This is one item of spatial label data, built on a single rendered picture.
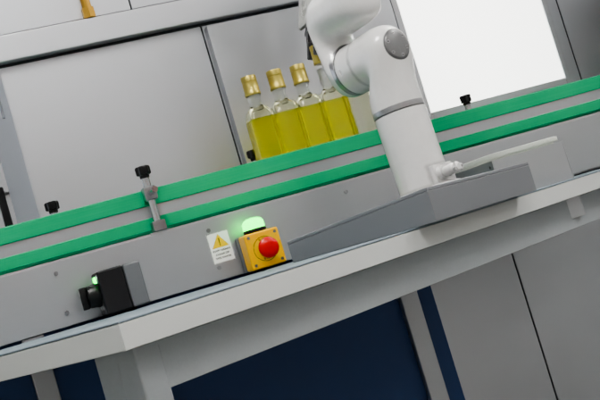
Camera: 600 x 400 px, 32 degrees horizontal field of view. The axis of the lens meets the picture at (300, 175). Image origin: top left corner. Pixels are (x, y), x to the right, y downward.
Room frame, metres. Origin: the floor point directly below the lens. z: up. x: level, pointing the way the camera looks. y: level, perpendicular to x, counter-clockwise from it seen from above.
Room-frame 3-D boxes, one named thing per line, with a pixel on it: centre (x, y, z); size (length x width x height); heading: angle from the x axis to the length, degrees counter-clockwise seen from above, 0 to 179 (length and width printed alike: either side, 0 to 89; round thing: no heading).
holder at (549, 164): (2.19, -0.40, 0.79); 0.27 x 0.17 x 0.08; 20
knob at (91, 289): (1.89, 0.43, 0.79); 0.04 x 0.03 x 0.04; 20
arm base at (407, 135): (1.84, -0.22, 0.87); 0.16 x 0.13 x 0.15; 46
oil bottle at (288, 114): (2.26, -0.01, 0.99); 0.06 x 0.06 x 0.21; 20
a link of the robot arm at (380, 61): (1.86, -0.19, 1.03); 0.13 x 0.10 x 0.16; 37
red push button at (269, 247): (1.97, 0.10, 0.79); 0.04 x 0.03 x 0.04; 110
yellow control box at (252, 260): (2.01, 0.11, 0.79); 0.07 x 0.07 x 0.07; 20
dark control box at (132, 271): (1.91, 0.38, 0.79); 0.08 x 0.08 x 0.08; 20
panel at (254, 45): (2.51, -0.31, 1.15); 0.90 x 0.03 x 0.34; 110
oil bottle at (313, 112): (2.28, -0.06, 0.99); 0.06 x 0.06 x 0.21; 21
